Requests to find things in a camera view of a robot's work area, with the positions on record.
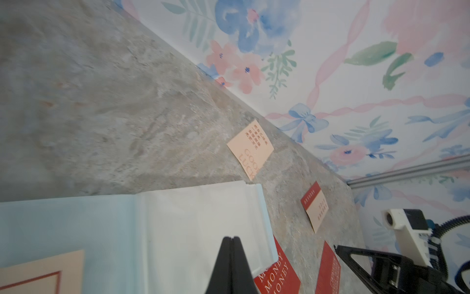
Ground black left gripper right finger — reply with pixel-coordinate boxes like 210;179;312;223
231;236;258;294

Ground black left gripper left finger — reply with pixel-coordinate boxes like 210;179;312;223
205;237;231;294

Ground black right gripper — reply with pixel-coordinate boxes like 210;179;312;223
334;246;466;294

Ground cream card red circles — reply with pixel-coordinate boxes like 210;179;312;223
1;250;84;294

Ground red money card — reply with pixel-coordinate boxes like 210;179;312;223
254;238;301;294

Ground red card white text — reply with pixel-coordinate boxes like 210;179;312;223
315;241;341;294

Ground red and cream card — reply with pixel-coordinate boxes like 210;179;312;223
301;181;329;233

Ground pink good luck card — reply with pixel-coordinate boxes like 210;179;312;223
227;120;274;181

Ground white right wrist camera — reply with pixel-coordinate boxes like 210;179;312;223
382;209;432;267

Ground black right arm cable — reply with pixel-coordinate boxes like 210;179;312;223
427;214;470;291

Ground aluminium corner post right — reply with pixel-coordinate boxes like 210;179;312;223
347;154;470;189

